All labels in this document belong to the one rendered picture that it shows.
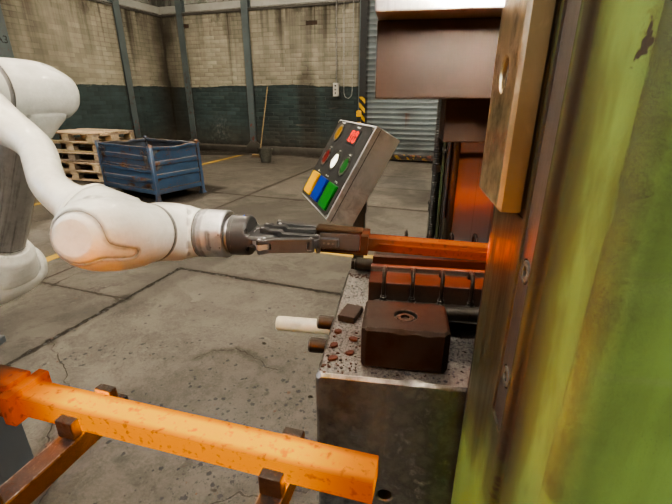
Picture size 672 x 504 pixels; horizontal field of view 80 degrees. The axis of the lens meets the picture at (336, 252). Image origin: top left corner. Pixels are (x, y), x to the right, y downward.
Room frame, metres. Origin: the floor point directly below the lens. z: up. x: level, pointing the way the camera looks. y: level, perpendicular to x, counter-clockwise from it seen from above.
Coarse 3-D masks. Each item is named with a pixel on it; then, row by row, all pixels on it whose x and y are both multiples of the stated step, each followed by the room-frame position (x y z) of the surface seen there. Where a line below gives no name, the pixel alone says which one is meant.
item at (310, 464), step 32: (0, 384) 0.33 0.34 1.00; (32, 384) 0.34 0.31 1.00; (32, 416) 0.32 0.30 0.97; (96, 416) 0.30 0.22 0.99; (128, 416) 0.30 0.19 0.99; (160, 416) 0.30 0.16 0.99; (192, 416) 0.30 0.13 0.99; (160, 448) 0.28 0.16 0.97; (192, 448) 0.27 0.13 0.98; (224, 448) 0.26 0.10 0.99; (256, 448) 0.26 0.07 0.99; (288, 448) 0.26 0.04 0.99; (320, 448) 0.26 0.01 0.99; (288, 480) 0.24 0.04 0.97; (320, 480) 0.24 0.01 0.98; (352, 480) 0.23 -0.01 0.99
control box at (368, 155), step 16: (336, 128) 1.39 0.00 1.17; (352, 128) 1.25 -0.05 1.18; (368, 128) 1.13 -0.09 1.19; (336, 144) 1.31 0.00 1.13; (352, 144) 1.17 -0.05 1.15; (368, 144) 1.09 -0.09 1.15; (384, 144) 1.10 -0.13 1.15; (320, 160) 1.37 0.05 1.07; (352, 160) 1.11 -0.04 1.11; (368, 160) 1.09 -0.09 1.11; (384, 160) 1.10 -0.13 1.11; (336, 176) 1.15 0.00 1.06; (352, 176) 1.07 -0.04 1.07; (368, 176) 1.09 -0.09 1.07; (304, 192) 1.34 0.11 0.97; (336, 192) 1.09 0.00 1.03; (352, 192) 1.07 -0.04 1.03; (368, 192) 1.09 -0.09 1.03; (320, 208) 1.13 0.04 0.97; (336, 208) 1.06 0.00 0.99; (352, 208) 1.07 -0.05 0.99; (336, 224) 1.06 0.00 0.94; (352, 224) 1.07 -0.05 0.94
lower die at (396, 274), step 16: (384, 256) 0.68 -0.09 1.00; (400, 256) 0.68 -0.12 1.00; (416, 256) 0.71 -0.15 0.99; (432, 256) 0.71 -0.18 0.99; (400, 272) 0.63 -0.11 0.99; (416, 272) 0.63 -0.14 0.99; (432, 272) 0.62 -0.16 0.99; (448, 272) 0.62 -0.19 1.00; (464, 272) 0.62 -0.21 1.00; (480, 272) 0.61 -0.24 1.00; (368, 288) 0.59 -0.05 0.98; (400, 288) 0.59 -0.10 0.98; (416, 288) 0.58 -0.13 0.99; (432, 288) 0.58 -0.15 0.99; (448, 288) 0.57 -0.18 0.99; (464, 288) 0.57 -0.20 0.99; (480, 288) 0.57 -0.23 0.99; (464, 304) 0.57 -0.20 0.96
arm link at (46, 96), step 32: (0, 64) 0.95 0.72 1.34; (32, 64) 1.02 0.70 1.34; (32, 96) 0.97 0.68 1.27; (64, 96) 1.05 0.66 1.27; (0, 160) 1.02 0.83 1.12; (0, 192) 1.03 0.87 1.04; (0, 224) 1.05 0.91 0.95; (0, 256) 1.06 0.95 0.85; (32, 256) 1.13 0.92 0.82; (0, 288) 1.06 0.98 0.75; (32, 288) 1.16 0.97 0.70
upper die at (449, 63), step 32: (384, 32) 0.59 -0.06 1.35; (416, 32) 0.59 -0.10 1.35; (448, 32) 0.58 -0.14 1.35; (480, 32) 0.57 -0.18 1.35; (384, 64) 0.59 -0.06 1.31; (416, 64) 0.58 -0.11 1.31; (448, 64) 0.58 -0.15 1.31; (480, 64) 0.57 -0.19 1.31; (384, 96) 0.59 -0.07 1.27; (416, 96) 0.58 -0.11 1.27; (448, 96) 0.58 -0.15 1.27; (480, 96) 0.57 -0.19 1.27
